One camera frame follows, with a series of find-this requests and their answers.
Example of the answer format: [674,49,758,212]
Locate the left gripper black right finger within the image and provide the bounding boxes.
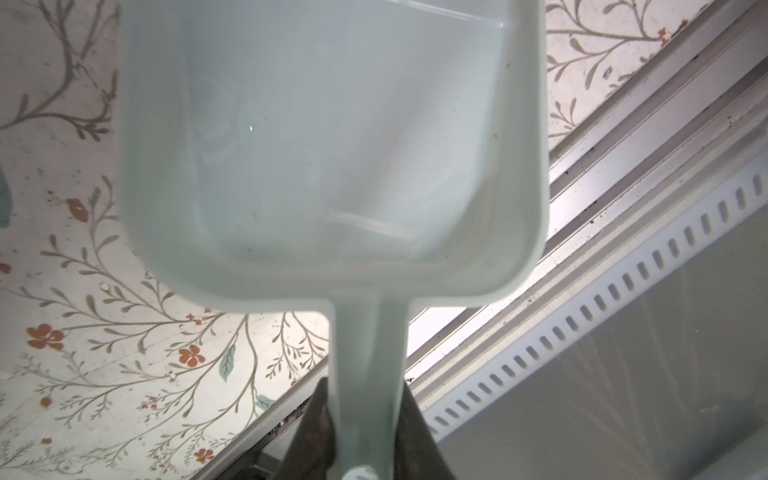
[393,384,456,480]

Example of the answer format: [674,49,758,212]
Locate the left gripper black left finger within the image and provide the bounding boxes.
[274,377,335,480]

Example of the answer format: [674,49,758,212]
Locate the teal plastic dustpan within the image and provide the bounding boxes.
[117,1,549,479]

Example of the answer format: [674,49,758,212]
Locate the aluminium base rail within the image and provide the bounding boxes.
[191,0,768,480]

